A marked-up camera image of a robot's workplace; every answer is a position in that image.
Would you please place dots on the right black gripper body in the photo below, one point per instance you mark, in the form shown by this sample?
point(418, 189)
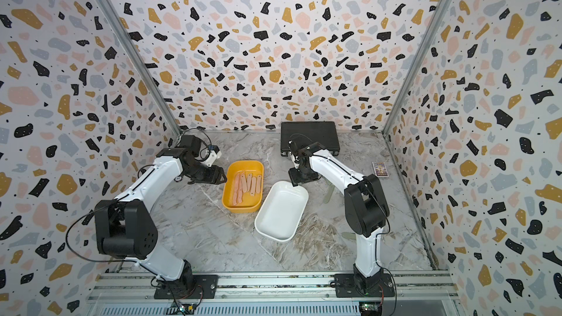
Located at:
point(297, 176)

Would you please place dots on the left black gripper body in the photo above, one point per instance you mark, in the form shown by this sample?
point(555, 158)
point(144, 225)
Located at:
point(203, 172)

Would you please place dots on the long pink sheathed knife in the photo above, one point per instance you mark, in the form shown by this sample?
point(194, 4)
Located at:
point(235, 191)

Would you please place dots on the pink folding knife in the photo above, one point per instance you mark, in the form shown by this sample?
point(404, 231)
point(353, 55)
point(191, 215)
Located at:
point(258, 184)
point(244, 184)
point(250, 185)

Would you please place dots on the white plastic bin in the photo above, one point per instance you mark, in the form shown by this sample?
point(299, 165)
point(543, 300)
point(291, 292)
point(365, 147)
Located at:
point(281, 212)

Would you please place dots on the yellow plastic bin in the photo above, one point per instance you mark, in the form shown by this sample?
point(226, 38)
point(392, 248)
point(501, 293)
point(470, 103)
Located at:
point(251, 203)

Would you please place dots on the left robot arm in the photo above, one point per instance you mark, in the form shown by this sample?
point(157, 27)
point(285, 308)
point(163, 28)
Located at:
point(124, 228)

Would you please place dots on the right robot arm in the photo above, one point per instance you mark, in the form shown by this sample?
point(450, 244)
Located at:
point(366, 208)

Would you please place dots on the playing card box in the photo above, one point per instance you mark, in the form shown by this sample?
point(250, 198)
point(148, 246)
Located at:
point(380, 169)

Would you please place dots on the green folding knife middle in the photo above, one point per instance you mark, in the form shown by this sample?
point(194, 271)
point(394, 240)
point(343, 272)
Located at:
point(329, 194)

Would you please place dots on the black ribbed briefcase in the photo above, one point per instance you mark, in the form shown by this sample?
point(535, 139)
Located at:
point(304, 133)

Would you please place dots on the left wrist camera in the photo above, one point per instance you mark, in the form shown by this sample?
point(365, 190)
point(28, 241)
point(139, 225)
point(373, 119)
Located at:
point(213, 155)

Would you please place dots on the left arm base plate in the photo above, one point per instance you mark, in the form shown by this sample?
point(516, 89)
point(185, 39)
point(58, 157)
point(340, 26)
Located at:
point(192, 287)

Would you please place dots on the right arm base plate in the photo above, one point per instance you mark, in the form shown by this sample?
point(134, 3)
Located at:
point(358, 286)

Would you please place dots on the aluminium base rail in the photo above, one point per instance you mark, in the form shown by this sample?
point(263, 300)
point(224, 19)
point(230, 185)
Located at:
point(278, 293)

